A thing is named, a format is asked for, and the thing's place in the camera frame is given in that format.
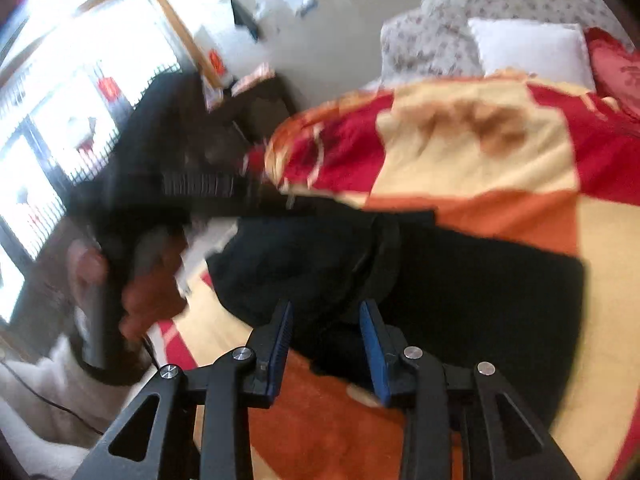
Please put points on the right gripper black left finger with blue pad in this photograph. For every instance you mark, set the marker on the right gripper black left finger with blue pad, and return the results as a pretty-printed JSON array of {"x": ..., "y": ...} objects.
[{"x": 193, "y": 424}]

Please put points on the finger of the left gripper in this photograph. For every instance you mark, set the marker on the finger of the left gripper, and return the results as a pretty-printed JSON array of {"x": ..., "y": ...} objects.
[{"x": 264, "y": 200}]

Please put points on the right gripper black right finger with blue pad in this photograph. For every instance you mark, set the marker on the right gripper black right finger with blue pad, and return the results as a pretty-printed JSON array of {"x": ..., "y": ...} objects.
[{"x": 462, "y": 419}]

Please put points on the black pants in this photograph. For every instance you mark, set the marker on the black pants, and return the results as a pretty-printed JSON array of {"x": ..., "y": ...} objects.
[{"x": 461, "y": 298}]

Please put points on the light grey sleeve forearm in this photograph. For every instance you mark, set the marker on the light grey sleeve forearm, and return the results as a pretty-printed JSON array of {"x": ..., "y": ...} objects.
[{"x": 54, "y": 411}]

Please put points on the person's left hand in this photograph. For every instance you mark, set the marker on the person's left hand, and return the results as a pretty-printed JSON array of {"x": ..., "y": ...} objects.
[{"x": 147, "y": 299}]

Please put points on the dark wooden table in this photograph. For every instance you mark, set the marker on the dark wooden table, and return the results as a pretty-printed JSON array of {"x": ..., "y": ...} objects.
[{"x": 256, "y": 113}]

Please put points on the window with blinds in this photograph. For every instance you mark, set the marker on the window with blinds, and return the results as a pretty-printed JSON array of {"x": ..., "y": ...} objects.
[{"x": 74, "y": 72}]

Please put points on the dark hanging cloth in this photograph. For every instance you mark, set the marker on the dark hanging cloth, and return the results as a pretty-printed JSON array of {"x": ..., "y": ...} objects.
[{"x": 243, "y": 18}]

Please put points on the floral grey quilt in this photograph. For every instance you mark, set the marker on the floral grey quilt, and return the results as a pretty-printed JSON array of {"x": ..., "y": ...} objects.
[{"x": 434, "y": 40}]

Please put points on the red orange yellow blanket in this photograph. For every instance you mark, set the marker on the red orange yellow blanket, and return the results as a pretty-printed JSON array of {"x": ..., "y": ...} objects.
[{"x": 510, "y": 157}]

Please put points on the white pillow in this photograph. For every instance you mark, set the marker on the white pillow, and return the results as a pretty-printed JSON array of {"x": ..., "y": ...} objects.
[{"x": 556, "y": 52}]

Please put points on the red heart cushion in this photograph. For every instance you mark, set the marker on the red heart cushion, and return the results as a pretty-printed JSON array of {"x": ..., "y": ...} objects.
[{"x": 615, "y": 70}]

